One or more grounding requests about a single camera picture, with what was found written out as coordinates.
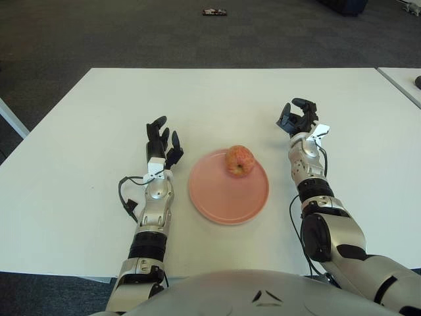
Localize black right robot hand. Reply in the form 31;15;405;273
275;97;331;142

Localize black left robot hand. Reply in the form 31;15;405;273
143;115;184;184

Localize red yellow apple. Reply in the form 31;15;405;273
225;145;255;179

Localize pink round plate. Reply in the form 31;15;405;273
187;148;270;226

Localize dark bulky floor object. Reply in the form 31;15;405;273
320;0;368;17

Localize small grey floor clutter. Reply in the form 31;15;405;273
399;0;421;14

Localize silver robot torso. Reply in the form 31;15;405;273
88;269;421;316

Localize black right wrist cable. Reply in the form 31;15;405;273
317;140;329;177

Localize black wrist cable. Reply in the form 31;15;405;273
317;140;329;177
118;176;149;223

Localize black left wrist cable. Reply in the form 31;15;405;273
118;176;149;223

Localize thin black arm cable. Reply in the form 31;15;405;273
288;194;339;287

